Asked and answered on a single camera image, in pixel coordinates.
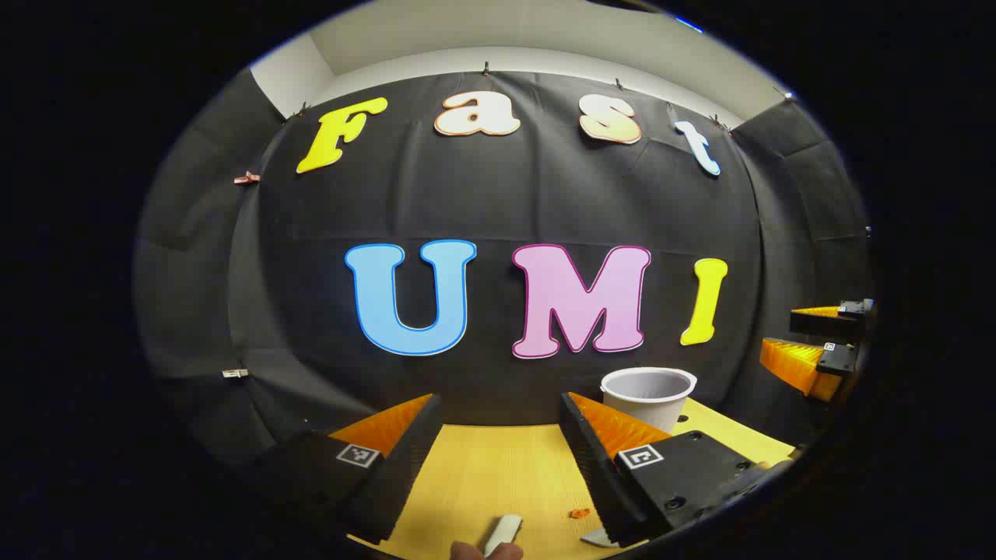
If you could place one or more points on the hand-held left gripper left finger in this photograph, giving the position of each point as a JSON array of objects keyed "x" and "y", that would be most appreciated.
[{"x": 405, "y": 467}]

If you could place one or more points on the small red clip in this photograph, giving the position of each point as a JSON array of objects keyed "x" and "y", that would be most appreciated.
[{"x": 247, "y": 179}]

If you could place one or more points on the yellow wooden desktop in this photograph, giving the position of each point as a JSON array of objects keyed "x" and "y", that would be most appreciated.
[{"x": 498, "y": 467}]

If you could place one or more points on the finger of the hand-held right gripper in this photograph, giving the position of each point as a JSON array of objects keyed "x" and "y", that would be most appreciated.
[
  {"x": 829, "y": 320},
  {"x": 794, "y": 362}
]

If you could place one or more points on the white dustpan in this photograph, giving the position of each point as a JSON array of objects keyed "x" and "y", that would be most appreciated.
[{"x": 597, "y": 538}]

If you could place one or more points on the small white clip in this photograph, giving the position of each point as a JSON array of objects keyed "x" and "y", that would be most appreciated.
[{"x": 235, "y": 373}]

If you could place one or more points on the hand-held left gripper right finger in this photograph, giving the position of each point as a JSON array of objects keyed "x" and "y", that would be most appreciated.
[{"x": 591, "y": 467}]

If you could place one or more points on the white ribbed garbage bin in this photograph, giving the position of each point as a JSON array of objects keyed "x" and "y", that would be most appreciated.
[{"x": 646, "y": 400}]

